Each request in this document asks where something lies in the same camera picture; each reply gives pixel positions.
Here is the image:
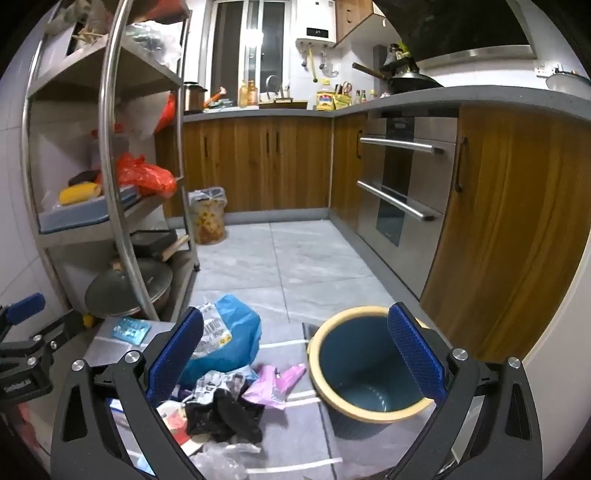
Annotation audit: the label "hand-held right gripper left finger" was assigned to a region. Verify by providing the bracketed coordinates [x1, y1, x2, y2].
[50, 305, 218, 480]

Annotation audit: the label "wooden handle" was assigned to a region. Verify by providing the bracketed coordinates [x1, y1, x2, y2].
[159, 234, 190, 261]

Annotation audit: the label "white water heater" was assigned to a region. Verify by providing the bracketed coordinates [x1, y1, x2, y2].
[295, 0, 338, 49]

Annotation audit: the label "floral bin with liner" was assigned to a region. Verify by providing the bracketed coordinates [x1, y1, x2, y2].
[187, 187, 228, 245]

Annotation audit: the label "steel shelf rack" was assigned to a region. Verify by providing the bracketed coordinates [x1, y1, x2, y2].
[21, 0, 201, 324]

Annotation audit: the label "pan with glass lid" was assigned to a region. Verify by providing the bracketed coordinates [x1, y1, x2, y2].
[85, 258, 174, 319]

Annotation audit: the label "black baking tray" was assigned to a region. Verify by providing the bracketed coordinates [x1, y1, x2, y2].
[130, 229, 178, 258]

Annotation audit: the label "yellow ridged object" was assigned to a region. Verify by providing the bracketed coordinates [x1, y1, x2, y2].
[58, 182, 102, 206]

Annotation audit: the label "black cloth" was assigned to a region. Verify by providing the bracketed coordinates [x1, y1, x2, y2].
[185, 390, 264, 444]

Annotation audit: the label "wooden wall cabinet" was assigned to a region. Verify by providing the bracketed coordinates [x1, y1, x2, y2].
[335, 0, 375, 44]

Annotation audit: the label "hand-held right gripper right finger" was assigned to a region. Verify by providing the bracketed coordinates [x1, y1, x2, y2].
[385, 302, 541, 480]

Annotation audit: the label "white printed wrapper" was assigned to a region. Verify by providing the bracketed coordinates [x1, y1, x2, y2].
[185, 369, 259, 402]

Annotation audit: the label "black wok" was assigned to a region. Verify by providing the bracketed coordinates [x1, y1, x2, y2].
[353, 60, 444, 90]

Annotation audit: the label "white bowl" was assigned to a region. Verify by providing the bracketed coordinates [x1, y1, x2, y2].
[545, 71, 591, 93]

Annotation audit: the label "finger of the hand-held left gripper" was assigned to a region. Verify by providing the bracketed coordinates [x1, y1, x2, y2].
[16, 311, 87, 370]
[0, 293, 47, 344]

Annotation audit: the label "blue white plastic packet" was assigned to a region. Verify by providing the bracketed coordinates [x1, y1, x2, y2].
[178, 294, 262, 388]

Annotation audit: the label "blue bin with yellow rim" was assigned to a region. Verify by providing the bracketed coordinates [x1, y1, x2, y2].
[307, 305, 451, 441]

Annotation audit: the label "red white packet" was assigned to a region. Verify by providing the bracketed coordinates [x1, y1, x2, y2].
[154, 399, 199, 457]

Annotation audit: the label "window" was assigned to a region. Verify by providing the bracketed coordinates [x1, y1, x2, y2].
[205, 0, 289, 93]

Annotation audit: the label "black range hood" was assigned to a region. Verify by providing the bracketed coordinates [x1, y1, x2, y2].
[369, 0, 539, 63]

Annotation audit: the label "brown electric cooker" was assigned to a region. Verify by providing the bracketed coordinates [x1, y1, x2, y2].
[183, 82, 207, 114]

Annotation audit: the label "orange plastic bag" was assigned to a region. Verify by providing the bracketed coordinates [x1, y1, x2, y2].
[115, 152, 178, 197]

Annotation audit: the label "clear plastic wrap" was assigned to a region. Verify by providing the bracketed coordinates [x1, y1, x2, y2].
[189, 440, 262, 480]

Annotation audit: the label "wooden cabinet door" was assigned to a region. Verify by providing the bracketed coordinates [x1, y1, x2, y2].
[420, 104, 591, 361]

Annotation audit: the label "red hanging plastic bag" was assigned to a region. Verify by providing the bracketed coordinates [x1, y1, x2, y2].
[154, 90, 178, 134]

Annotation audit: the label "purple wrapper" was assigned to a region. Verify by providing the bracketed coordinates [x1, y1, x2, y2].
[242, 364, 308, 409]

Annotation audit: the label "grey blue tray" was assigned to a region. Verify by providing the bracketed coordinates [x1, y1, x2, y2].
[37, 185, 141, 234]

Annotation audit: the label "wooden base cabinet run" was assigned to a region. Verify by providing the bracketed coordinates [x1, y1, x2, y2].
[154, 113, 368, 232]

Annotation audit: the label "grey plaid mat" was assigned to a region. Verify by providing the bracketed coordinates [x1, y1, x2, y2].
[83, 318, 435, 480]

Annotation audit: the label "blue blister pack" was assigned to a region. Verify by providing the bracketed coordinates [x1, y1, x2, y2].
[112, 318, 151, 344]

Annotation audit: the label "stainless steel built-in oven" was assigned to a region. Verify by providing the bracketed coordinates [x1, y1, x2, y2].
[355, 115, 460, 301]

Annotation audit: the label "clear plastic bag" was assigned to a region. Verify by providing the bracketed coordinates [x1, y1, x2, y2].
[122, 23, 183, 70]

